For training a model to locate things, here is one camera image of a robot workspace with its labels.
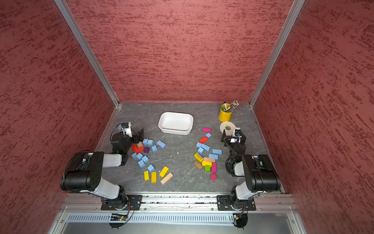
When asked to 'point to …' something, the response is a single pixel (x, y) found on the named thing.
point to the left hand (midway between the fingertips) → (136, 131)
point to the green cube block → (208, 168)
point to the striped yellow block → (198, 157)
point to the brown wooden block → (198, 165)
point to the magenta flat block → (207, 129)
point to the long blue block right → (205, 146)
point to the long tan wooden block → (167, 178)
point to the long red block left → (140, 149)
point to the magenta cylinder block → (213, 177)
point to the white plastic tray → (176, 123)
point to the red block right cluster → (203, 140)
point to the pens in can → (229, 108)
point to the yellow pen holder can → (225, 115)
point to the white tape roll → (229, 127)
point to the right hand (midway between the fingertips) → (231, 131)
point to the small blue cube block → (208, 135)
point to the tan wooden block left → (140, 144)
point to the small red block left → (134, 146)
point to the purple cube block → (146, 149)
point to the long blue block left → (161, 144)
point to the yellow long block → (163, 171)
